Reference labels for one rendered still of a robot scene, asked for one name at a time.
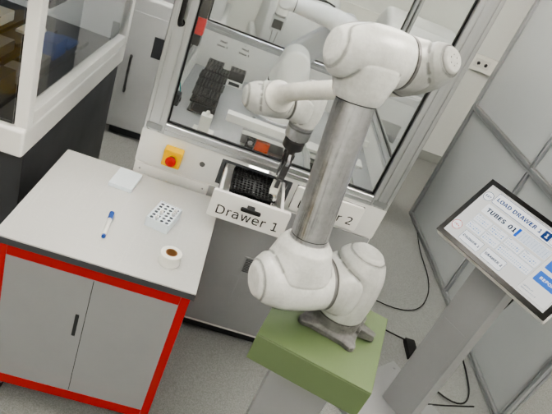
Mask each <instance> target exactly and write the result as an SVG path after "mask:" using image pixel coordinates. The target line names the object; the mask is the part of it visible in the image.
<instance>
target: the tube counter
mask: <svg viewBox="0 0 552 414"><path fill-rule="evenodd" d="M504 229H505V230H506V231H507V232H509V233H510V234H511V235H512V236H514V237H515V238H517V239H518V240H519V241H520V242H521V243H522V244H523V245H525V246H526V247H528V248H529V249H530V250H531V251H533V252H534V253H535V254H537V255H538V256H539V257H540V258H541V259H543V260H545V259H546V258H547V257H549V256H550V255H551V254H552V251H550V250H549V249H548V248H546V247H545V246H543V245H542V244H541V243H540V242H538V241H537V240H536V239H535V238H534V237H532V236H531V235H530V234H528V233H527V232H525V231H524V230H523V229H521V228H520V227H519V226H518V225H517V224H515V223H514V222H511V223H510V224H509V225H508V226H507V227H506V228H504Z"/></svg>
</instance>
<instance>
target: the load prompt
mask: <svg viewBox="0 0 552 414"><path fill-rule="evenodd" d="M491 203H493V204H494V205H496V206H497V207H498V208H500V209H501V210H503V211H504V212H505V213H506V214H507V215H508V216H510V217H511V218H512V219H514V220H515V221H517V222H518V223H520V224H521V225H522V226H523V227H524V228H525V229H527V230H528V231H529V232H531V233H532V234H534V235H535V236H536V237H538V238H539V239H541V240H542V241H543V242H544V243H545V244H546V245H548V246H549V247H551V248H552V231H550V230H549V229H548V228H547V227H545V226H544V225H543V224H541V223H540V222H538V221H537V220H536V219H534V218H533V217H532V216H531V215H529V214H528V213H527V212H525V211H524V210H522V209H521V208H519V207H518V206H517V205H515V204H514V203H513V202H512V201H511V200H509V199H508V198H506V197H505V196H503V195H502V194H499V195H498V196H497V197H496V198H495V199H493V200H492V201H491Z"/></svg>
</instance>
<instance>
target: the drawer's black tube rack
mask: <svg viewBox="0 0 552 414"><path fill-rule="evenodd" d="M273 180H274V179H273V178H271V177H266V176H264V175H262V174H259V173H257V172H252V171H250V170H247V169H244V168H240V167H238V166H236V167H235V168H234V171H233V175H232V180H231V184H230V187H229V192H232V193H234V194H237V195H240V196H244V197H246V198H249V199H252V200H256V201H259V202H261V203H264V204H267V205H270V204H271V202H268V201H266V200H262V199H259V198H256V197H254V196H251V195H247V194H244V193H241V192H239V191H234V190H232V189H230V188H231V185H232V186H236V187H239V188H241V189H244V190H247V191H251V192H253V194H254V193H256V194H259V195H262V196H266V197H269V198H271V199H273V195H271V194H269V188H270V187H271V184H272V182H273Z"/></svg>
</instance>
